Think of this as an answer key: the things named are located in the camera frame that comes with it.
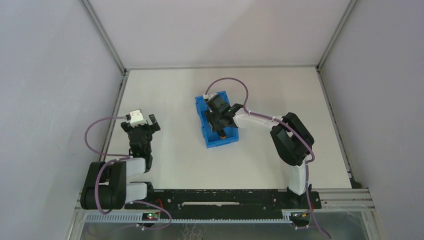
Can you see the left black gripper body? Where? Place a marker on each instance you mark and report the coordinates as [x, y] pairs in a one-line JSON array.
[[141, 129]]

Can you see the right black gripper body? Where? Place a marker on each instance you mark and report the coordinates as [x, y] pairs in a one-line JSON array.
[[218, 122]]

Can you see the orange black screwdriver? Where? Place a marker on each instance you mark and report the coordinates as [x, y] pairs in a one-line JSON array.
[[222, 134]]

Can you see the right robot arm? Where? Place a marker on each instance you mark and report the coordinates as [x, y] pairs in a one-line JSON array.
[[292, 141]]

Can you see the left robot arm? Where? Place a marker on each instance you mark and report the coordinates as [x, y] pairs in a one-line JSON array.
[[106, 186]]

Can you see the blue plastic bin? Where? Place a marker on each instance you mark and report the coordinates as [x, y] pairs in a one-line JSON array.
[[212, 139]]

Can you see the small electronics board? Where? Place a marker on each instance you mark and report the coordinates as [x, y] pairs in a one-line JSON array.
[[150, 216]]

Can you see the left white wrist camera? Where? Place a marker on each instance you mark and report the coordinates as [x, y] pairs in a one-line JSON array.
[[136, 118]]

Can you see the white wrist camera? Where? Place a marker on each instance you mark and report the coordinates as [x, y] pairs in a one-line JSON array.
[[136, 118], [207, 97]]

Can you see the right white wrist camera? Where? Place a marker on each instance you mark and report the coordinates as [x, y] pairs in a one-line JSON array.
[[207, 97]]

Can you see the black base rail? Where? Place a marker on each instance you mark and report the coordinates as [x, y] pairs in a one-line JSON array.
[[228, 204]]

